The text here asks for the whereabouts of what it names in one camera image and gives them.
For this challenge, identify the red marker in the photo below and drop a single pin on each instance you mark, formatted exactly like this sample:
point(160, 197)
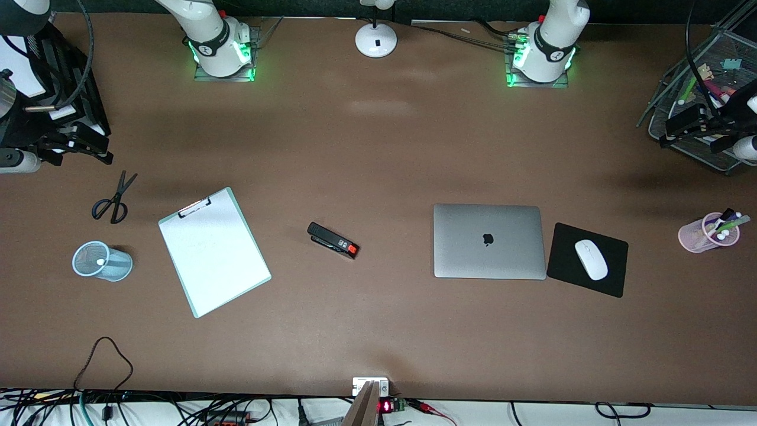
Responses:
point(718, 90)

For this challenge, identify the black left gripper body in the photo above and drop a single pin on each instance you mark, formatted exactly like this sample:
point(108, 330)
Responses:
point(728, 122)

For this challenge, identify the white paper sheet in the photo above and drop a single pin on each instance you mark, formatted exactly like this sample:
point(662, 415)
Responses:
point(219, 260)

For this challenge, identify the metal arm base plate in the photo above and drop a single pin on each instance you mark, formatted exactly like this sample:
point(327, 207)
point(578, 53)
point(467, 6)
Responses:
point(535, 84)
point(225, 77)

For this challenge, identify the white computer mouse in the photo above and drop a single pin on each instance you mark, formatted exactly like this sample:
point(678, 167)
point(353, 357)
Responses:
point(591, 260)

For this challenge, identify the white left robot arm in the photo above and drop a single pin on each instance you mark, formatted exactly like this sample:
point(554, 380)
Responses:
point(553, 41)

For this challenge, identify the light green clipboard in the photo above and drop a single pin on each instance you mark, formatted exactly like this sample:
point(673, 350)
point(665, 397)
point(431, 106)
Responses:
point(194, 206)

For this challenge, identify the blue mesh pen cup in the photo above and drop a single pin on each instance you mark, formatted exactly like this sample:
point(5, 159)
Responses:
point(118, 263)

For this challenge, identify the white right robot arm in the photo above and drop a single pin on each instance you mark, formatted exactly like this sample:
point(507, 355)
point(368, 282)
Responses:
point(213, 35)

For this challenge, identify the black stapler red tip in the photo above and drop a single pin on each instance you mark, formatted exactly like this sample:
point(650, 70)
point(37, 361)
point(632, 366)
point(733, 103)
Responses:
point(331, 239)

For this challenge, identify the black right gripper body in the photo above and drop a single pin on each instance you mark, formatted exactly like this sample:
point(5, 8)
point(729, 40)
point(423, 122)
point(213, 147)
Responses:
point(23, 129)

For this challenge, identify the black red power strip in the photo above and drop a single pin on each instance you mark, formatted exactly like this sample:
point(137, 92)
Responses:
point(227, 419)

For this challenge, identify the black capped marker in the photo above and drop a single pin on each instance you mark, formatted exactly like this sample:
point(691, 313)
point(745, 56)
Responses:
point(724, 216)

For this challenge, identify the wooden post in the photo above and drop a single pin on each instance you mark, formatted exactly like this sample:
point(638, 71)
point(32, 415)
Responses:
point(361, 408)

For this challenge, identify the black mouse pad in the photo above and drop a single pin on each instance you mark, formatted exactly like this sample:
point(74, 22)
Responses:
point(562, 266)

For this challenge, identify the white lamp base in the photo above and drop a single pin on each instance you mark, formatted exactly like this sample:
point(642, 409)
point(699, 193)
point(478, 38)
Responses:
point(376, 41)

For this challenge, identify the dark blue marker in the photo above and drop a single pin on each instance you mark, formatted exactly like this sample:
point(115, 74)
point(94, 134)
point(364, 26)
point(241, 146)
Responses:
point(708, 97)

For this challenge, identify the pink translucent pen cup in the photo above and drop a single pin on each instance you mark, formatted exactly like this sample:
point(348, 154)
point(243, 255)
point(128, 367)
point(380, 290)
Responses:
point(692, 236)

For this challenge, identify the red LED circuit board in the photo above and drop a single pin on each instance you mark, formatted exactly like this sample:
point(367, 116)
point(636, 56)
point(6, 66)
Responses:
point(387, 406)

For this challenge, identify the green pen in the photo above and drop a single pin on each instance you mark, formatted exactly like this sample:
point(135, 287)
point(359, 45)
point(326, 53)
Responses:
point(688, 89)

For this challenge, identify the white bracket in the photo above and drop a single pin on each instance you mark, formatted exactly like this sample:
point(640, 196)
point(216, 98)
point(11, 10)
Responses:
point(358, 384)

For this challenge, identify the black scissors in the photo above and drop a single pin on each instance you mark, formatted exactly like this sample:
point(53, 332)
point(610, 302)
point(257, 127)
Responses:
point(119, 192)

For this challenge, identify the teal paper note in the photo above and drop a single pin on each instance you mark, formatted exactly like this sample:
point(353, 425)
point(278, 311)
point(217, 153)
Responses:
point(731, 63)

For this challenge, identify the black stacked paper tray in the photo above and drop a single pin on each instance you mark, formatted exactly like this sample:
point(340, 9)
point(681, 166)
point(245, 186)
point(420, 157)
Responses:
point(89, 89)

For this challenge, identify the green marker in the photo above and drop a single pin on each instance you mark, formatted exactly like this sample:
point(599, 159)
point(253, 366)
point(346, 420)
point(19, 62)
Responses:
point(733, 223)

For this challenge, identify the white paper stack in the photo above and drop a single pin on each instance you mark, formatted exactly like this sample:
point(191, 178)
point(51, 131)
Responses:
point(62, 111)
point(18, 71)

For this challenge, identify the silver laptop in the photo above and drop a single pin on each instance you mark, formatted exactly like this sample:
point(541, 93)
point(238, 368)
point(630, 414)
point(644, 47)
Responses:
point(488, 239)

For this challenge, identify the tan wooden piece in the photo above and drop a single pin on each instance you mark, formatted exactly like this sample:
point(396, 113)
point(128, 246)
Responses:
point(704, 71)

